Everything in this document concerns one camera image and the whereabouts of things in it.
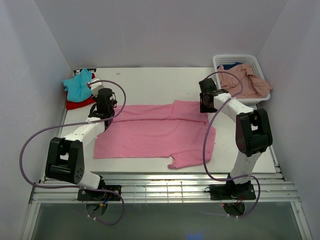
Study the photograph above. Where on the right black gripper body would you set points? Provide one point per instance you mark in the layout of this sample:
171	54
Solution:
204	108

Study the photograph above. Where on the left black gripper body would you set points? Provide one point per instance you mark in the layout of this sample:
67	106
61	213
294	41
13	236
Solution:
111	110

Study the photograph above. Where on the pink t shirt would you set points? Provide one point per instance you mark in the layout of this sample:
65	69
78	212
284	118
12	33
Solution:
177	130

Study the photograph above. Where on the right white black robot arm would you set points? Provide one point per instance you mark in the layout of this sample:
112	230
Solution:
253	135

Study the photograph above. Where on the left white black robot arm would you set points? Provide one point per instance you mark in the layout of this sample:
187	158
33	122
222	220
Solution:
65	158

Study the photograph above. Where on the blue t shirt in basket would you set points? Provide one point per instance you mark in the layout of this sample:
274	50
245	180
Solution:
226	67

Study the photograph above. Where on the teal folded t shirt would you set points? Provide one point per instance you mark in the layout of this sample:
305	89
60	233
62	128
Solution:
77	88

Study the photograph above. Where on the red folded t shirt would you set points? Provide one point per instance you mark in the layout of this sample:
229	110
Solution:
74	105

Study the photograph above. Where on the beige t shirt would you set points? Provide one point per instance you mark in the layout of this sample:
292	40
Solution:
253	85

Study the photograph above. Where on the white plastic basket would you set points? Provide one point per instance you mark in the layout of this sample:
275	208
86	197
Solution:
242	58

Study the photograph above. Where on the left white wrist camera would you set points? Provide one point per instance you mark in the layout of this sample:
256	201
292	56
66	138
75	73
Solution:
95	85

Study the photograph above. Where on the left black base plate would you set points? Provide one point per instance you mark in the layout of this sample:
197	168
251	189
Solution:
90	195

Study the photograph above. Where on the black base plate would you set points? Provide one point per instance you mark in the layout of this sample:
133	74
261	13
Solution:
228	192
90	195

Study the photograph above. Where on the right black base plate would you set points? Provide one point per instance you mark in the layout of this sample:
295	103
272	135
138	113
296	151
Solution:
228	192

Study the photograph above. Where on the aluminium frame rail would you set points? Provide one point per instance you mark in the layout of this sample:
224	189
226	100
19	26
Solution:
167	188

